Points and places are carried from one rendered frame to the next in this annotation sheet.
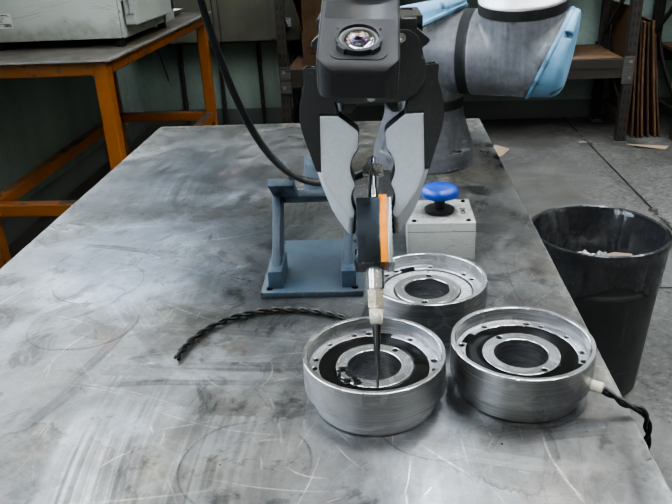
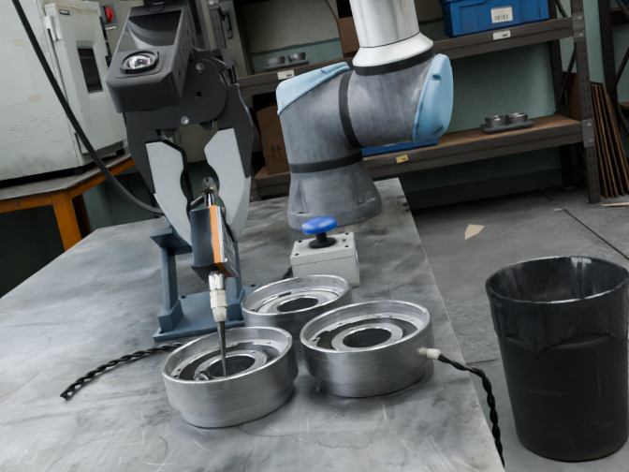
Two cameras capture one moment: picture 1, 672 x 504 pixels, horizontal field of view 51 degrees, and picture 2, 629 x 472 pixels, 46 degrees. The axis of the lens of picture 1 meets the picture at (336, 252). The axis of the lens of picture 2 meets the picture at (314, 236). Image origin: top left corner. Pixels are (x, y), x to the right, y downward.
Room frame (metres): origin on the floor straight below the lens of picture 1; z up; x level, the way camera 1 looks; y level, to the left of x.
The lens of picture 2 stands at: (-0.10, -0.12, 1.05)
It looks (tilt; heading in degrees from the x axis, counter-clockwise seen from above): 14 degrees down; 1
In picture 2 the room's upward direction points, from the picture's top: 11 degrees counter-clockwise
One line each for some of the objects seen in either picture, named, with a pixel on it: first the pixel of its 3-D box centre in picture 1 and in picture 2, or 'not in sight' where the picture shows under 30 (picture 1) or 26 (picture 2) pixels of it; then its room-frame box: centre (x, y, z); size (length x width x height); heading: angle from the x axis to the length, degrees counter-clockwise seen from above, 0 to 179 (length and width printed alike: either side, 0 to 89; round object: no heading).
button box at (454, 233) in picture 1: (438, 226); (326, 259); (0.71, -0.11, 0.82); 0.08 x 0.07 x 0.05; 175
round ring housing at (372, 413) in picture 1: (374, 374); (232, 375); (0.44, -0.02, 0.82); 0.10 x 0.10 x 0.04
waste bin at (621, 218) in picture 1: (589, 304); (563, 357); (1.60, -0.65, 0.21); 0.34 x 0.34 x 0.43
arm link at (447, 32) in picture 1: (429, 47); (321, 111); (1.04, -0.15, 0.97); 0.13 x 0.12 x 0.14; 65
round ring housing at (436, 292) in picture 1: (426, 297); (299, 313); (0.56, -0.08, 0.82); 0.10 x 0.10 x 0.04
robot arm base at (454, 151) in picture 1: (423, 127); (330, 186); (1.04, -0.14, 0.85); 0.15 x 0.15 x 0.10
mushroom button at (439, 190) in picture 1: (439, 206); (321, 240); (0.71, -0.11, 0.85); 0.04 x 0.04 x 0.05
